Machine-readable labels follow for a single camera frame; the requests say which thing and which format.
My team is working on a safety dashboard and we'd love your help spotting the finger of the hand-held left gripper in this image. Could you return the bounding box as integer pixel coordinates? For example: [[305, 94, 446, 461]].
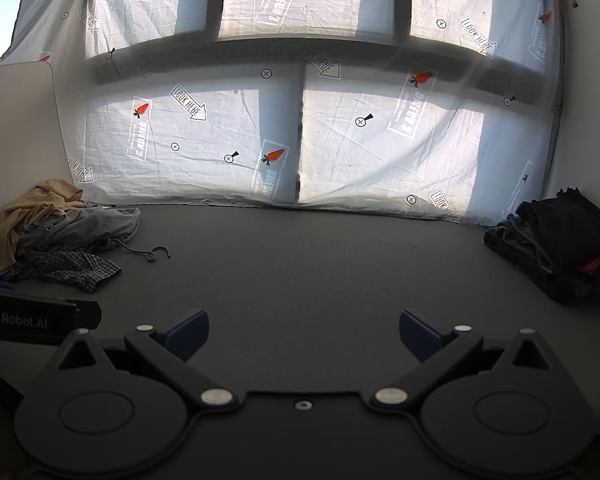
[[75, 300, 102, 331]]

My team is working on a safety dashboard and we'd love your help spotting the dark checked garment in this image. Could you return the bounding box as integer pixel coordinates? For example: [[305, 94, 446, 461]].
[[0, 251, 124, 294]]

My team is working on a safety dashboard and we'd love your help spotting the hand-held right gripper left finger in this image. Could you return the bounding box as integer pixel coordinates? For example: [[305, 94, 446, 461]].
[[45, 309, 239, 408]]

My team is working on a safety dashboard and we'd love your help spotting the beige long-sleeve shirt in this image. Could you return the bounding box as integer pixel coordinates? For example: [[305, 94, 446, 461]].
[[0, 179, 86, 277]]

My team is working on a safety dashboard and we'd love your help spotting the pile of dark folded clothes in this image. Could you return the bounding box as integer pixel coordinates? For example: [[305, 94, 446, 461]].
[[483, 187, 600, 305]]

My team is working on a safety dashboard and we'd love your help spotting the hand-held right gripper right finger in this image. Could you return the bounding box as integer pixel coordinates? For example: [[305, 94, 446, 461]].
[[369, 309, 564, 408]]

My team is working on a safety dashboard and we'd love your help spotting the grey garment with drawstring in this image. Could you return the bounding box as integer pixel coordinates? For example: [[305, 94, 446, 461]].
[[15, 202, 172, 266]]

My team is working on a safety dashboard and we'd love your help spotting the white printed sheet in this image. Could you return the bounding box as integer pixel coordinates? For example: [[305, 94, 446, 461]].
[[0, 0, 567, 224]]

